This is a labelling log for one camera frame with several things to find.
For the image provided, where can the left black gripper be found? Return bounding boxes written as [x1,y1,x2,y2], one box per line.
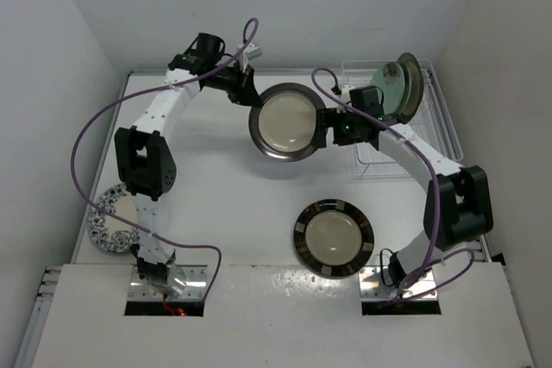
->
[205,61,263,107]

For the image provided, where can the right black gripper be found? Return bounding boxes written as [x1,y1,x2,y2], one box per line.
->
[311,107,363,148]

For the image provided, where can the grey rim cream plate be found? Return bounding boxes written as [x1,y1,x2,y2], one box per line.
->
[392,53,424,124]
[248,83,326,162]

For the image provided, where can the small teal flower plate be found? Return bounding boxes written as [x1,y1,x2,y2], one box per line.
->
[369,61,406,117]

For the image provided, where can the blue floral white plate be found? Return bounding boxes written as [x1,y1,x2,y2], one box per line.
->
[86,183,139,254]

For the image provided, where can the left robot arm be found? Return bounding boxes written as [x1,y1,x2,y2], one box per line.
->
[114,33,261,297]

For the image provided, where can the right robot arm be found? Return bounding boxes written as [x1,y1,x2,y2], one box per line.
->
[317,87,494,290]

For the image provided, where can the black patterned rim plate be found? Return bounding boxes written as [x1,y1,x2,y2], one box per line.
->
[292,199,374,279]

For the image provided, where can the white front cover board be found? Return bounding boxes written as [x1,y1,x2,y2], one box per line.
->
[34,263,533,367]

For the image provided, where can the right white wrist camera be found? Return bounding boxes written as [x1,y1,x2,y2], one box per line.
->
[340,84,353,105]

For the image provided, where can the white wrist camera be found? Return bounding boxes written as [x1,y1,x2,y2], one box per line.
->
[340,84,353,105]
[237,42,262,67]

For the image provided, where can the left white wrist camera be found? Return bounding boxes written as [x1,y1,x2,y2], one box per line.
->
[237,42,262,67]

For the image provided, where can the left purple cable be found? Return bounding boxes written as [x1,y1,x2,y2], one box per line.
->
[71,17,223,300]

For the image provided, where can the purple cable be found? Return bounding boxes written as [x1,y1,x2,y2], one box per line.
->
[71,17,223,300]
[310,67,475,303]

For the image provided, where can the white wire dish rack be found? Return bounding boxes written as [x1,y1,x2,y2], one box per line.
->
[339,59,463,179]

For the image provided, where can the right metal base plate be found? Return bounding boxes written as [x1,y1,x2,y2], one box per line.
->
[358,265,437,303]

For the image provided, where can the metal base plate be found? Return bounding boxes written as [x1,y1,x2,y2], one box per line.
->
[127,265,207,302]
[358,265,437,303]

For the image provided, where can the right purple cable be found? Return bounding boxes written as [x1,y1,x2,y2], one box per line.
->
[310,67,475,303]

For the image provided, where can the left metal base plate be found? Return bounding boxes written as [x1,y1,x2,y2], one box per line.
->
[127,265,207,302]

